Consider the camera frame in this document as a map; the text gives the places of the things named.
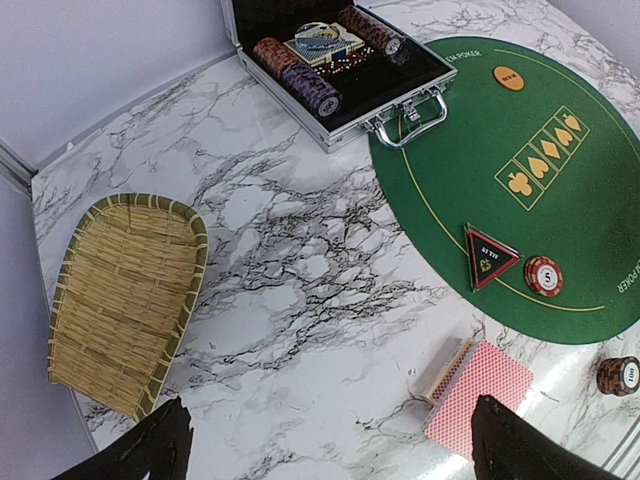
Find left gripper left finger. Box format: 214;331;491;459
57;397;194;480

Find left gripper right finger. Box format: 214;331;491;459
471;395;617;480

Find red 5 chips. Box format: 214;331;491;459
524;255;564;297

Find black triangular all-in button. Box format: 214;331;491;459
464;223;522;292

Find orange round dealer button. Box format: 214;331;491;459
493;66;525;92

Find red-backed card deck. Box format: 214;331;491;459
422;340;533;460

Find dark 100 chip stack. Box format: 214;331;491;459
596;356;639;397

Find woven bamboo tray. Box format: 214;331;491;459
47;193;209;421

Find round green poker mat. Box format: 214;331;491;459
369;37;639;345

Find brown purple chip row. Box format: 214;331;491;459
253;37;343;120

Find aluminium poker chip case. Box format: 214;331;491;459
222;1;457;152

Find dice in case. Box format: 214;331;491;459
313;47;376;77

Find blue card deck in case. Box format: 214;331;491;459
284;22;365;67

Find dark brown chip row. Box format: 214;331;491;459
338;6;408;65

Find left aluminium frame post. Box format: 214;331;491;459
0;140;38;190

